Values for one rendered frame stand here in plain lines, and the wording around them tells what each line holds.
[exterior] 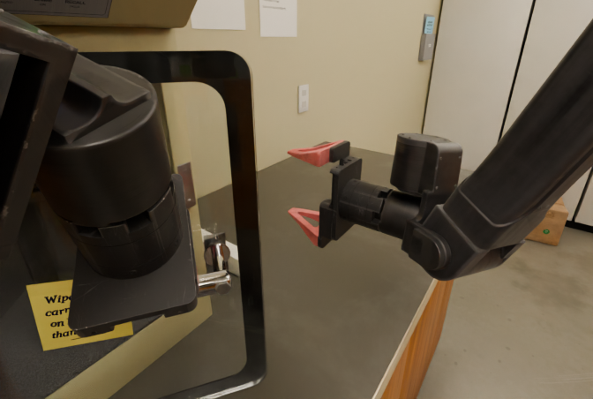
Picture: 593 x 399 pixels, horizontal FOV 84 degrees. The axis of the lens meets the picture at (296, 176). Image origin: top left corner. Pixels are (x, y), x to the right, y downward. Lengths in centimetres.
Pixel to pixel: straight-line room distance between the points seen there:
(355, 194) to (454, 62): 276
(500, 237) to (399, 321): 36
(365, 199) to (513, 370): 166
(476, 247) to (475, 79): 282
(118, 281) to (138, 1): 27
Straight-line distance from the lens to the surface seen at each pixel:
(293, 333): 61
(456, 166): 38
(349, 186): 42
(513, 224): 32
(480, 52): 310
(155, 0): 41
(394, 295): 70
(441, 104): 318
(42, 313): 39
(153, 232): 19
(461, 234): 33
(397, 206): 40
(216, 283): 30
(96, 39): 43
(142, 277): 22
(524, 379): 199
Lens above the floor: 140
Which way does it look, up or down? 23 degrees down
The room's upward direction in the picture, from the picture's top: straight up
